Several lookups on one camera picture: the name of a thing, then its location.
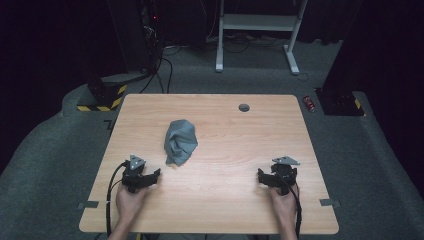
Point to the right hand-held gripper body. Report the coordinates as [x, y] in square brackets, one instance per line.
[284, 176]

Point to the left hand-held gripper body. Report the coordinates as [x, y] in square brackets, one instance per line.
[134, 176]

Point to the grey cloth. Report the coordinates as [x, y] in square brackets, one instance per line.
[180, 141]

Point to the person's left hand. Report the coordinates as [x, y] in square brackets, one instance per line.
[129, 203]

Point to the person's right hand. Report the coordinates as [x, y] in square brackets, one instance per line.
[283, 206]

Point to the grey tape strip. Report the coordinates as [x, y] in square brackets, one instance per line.
[330, 202]
[88, 204]

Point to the grey round table grommet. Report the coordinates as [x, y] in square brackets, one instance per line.
[244, 107]

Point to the red can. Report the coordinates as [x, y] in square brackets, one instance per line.
[309, 103]

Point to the black yellow striped base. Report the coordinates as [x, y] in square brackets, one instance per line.
[106, 98]

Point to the black base with yellow mark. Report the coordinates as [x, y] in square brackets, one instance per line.
[340, 103]

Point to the black equipment tower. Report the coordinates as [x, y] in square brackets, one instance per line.
[136, 36]

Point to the white metal stand frame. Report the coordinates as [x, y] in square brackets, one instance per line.
[256, 22]

